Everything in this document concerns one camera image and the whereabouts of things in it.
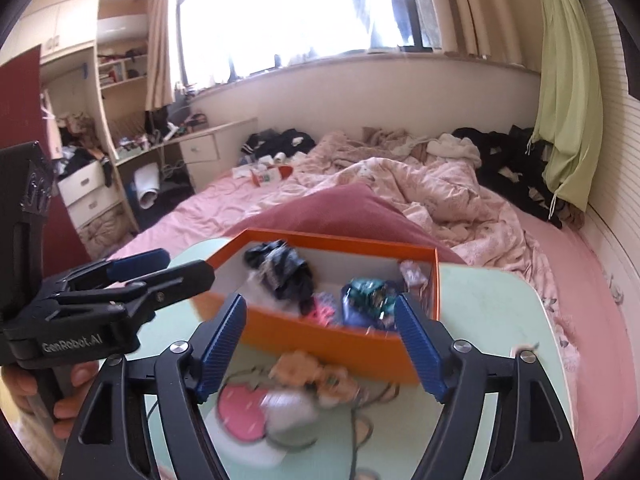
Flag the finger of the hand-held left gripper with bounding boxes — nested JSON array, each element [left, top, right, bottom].
[[55, 260, 216, 323], [47, 249, 171, 293]]

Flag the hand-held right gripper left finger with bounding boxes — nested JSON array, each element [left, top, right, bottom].
[[60, 294, 248, 480]]

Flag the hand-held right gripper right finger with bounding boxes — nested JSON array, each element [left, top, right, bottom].
[[395, 294, 585, 480]]

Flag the blue tin box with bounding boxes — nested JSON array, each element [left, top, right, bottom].
[[341, 285, 396, 333]]

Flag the green foil packet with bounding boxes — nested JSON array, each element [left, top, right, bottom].
[[342, 277, 401, 331]]

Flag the beige plastic toy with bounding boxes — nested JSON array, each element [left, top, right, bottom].
[[269, 351, 362, 409]]

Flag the orange cardboard box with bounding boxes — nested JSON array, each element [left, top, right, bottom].
[[205, 227, 441, 386]]

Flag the black plastic bag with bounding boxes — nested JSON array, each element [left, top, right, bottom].
[[243, 240, 317, 317]]

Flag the green cartoon-print desktop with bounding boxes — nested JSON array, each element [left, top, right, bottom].
[[75, 237, 576, 480]]

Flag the person's left hand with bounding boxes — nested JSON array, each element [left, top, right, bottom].
[[2, 360, 99, 426]]

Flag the white paper roll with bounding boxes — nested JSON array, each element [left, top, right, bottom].
[[132, 162, 162, 208]]

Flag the clear plastic wrap ball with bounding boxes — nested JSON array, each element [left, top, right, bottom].
[[260, 389, 321, 436]]

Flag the white drawer cabinet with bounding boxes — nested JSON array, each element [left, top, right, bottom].
[[57, 160, 136, 241]]

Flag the pink patterned object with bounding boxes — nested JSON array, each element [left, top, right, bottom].
[[302, 292, 336, 328]]

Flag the cream bedroom desk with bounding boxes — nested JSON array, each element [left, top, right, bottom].
[[112, 117, 258, 196]]

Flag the red and white packet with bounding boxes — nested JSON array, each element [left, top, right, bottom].
[[250, 164, 296, 187]]

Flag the maroon pillow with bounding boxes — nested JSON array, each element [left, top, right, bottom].
[[222, 182, 466, 266]]

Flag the black white-striped clothes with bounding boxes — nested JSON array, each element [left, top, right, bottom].
[[240, 129, 316, 163]]

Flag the cream bookshelf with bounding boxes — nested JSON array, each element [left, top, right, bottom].
[[37, 0, 151, 161]]

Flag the dark red door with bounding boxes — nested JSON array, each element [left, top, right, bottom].
[[0, 45, 86, 271]]

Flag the white garment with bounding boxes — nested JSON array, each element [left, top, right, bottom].
[[425, 132, 483, 166]]

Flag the black clothes pile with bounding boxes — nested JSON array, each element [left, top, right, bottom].
[[452, 125, 583, 231]]

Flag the beige garment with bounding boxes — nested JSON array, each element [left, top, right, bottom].
[[362, 127, 426, 153]]

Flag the beige curtain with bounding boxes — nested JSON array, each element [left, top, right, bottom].
[[145, 0, 176, 111], [437, 0, 543, 73]]

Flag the light green cloth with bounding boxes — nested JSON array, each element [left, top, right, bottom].
[[531, 0, 606, 213]]

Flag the window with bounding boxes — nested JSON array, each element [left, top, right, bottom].
[[170, 0, 443, 93]]

